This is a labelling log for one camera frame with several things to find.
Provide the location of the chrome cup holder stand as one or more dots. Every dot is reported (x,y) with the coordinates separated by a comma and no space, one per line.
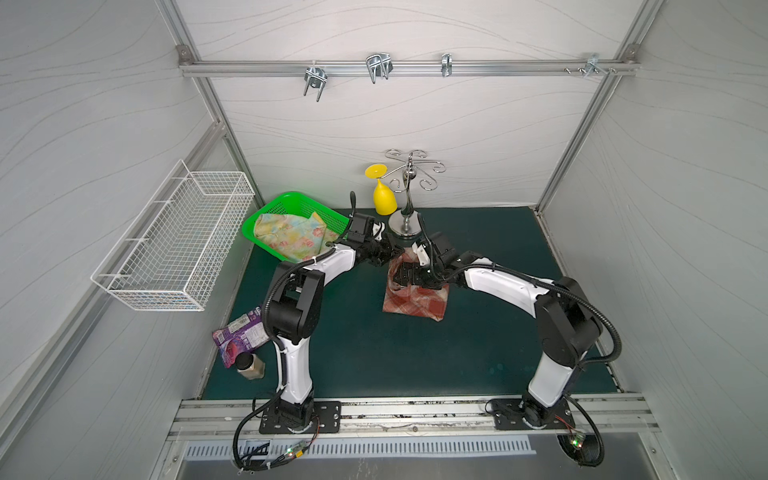
(415,167)

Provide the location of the pastel floral skirt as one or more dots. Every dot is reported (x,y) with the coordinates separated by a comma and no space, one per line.
(294,237)

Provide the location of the brown capped bottle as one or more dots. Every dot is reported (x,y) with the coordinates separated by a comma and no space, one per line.
(250,366)

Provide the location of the metal bracket right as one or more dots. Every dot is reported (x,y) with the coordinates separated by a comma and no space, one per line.
(592,67)

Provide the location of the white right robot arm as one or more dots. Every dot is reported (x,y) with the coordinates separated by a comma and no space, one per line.
(568,326)

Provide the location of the green plastic basket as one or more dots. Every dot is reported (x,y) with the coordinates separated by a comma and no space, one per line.
(294,203)

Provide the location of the metal u-bolt clamp middle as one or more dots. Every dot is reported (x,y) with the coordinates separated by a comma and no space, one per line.
(379,66)

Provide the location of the aluminium crossbar rail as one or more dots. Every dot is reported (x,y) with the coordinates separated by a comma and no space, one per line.
(401,68)

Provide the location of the metal u-bolt clamp left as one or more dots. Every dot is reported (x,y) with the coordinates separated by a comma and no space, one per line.
(315,79)

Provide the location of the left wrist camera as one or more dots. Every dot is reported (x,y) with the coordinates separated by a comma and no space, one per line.
(363,229)

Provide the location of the metal u-bolt clamp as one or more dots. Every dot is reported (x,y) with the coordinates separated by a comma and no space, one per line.
(379,66)
(315,79)

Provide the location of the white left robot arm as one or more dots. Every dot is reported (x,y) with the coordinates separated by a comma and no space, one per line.
(291,312)

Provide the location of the purple snack packet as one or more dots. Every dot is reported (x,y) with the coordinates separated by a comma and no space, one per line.
(244,334)

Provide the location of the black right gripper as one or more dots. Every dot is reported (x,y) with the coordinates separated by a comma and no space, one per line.
(413,275)

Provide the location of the yellow plastic goblet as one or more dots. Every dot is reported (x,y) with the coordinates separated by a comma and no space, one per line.
(384,199)

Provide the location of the white wire basket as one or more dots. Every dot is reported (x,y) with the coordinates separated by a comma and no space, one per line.
(169,258)

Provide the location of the white vent strip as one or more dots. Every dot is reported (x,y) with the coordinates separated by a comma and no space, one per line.
(381,447)

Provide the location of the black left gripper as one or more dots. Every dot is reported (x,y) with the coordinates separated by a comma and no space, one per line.
(383,253)

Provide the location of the metal hook clamp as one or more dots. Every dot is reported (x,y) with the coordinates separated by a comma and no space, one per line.
(446,65)

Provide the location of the red plaid skirt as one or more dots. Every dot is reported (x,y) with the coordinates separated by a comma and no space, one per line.
(402,297)

